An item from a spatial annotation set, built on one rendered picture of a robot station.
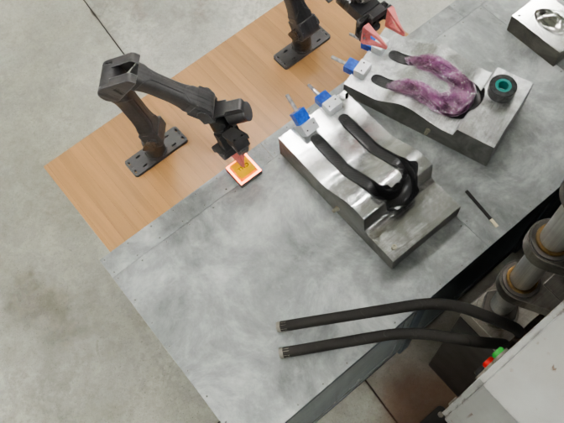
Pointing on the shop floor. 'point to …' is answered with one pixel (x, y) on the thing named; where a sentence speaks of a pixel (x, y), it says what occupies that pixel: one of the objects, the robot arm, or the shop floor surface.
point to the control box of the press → (516, 381)
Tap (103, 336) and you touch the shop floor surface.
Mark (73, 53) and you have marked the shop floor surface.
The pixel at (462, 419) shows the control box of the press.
